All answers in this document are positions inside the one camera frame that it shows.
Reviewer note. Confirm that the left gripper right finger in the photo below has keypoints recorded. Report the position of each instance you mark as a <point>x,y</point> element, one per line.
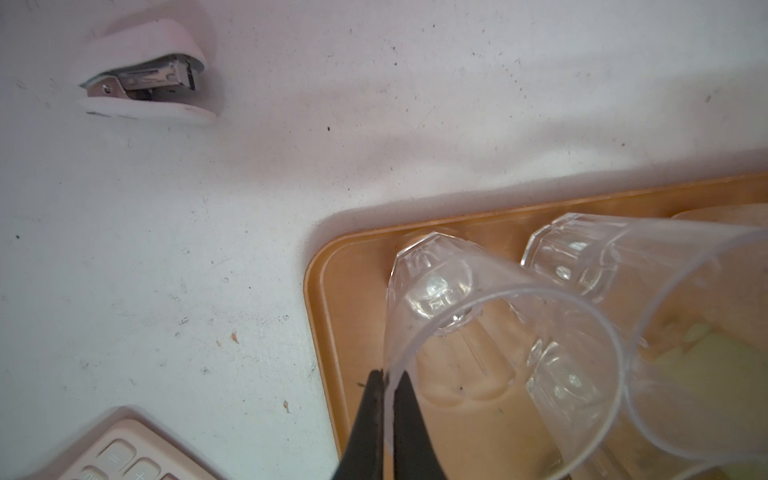
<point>413,455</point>

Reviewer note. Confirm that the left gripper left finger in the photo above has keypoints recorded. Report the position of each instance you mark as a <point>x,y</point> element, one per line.
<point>363,456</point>

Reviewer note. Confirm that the clear stemmed glass front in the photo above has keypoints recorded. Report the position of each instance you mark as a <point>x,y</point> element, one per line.
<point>515,376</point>

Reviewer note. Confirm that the orange rectangular tray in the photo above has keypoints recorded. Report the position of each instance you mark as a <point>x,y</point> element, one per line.
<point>345,288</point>

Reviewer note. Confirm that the pink white calculator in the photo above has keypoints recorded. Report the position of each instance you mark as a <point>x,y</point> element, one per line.
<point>130,450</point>

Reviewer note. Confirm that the small white stapler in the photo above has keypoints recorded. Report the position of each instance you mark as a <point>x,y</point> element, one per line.
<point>144,72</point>

